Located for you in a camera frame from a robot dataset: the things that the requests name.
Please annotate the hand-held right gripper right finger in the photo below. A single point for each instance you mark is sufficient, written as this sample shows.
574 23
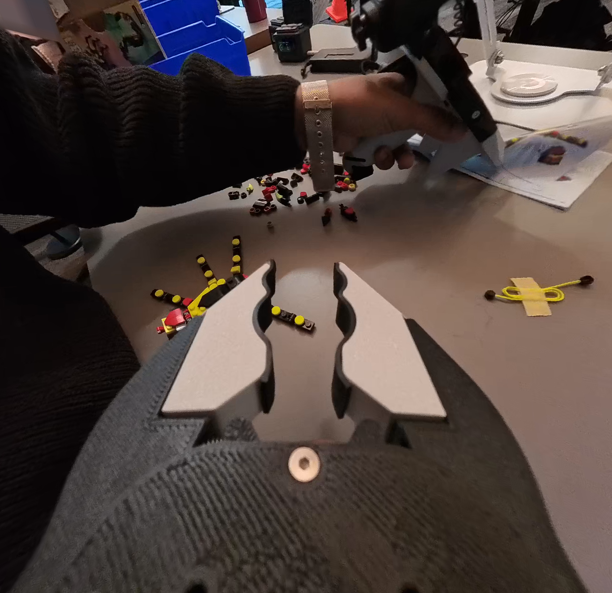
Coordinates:
387 364

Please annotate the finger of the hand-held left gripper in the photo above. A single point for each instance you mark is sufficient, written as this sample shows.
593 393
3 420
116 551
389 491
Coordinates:
494 148
451 165

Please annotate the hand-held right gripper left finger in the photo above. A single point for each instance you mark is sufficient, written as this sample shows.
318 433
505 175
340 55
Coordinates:
224 358

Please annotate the lego instruction booklet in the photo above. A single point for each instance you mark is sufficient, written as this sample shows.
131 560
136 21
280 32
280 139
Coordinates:
539 176

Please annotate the yellow black lego spider model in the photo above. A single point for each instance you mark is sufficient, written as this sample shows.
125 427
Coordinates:
178 319

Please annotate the pile of lego pieces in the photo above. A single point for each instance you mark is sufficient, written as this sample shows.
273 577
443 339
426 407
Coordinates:
280 191

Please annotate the person's left forearm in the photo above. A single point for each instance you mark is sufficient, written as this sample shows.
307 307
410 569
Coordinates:
166 133

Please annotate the chunky black lego red top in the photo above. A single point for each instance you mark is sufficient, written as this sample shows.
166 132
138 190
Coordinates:
346 214

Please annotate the black lego wedge red top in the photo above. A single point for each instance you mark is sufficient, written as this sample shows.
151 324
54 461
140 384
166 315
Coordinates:
325 218

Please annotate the person's left hand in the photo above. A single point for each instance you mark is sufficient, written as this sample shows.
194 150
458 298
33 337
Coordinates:
372 109

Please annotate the white lamp base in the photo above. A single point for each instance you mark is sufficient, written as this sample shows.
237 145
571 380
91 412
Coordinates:
526 89

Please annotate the orange traffic cone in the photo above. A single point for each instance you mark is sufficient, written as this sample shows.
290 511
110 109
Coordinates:
337 6

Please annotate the metal mesh wristwatch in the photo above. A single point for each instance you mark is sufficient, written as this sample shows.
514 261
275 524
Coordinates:
318 133

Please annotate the beige masking tape strip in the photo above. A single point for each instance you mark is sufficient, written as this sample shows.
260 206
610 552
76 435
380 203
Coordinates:
537 309

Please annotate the dark red water bottle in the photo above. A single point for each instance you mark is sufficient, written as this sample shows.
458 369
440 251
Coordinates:
252 1

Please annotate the person's black knit sweater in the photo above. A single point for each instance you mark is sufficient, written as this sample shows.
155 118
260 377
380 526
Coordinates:
47 388

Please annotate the black office chair base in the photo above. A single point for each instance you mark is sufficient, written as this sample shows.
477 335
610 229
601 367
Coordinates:
63 242

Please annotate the blue plastic storage bin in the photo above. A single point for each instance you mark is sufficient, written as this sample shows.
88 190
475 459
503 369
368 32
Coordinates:
181 2
215 62
204 36

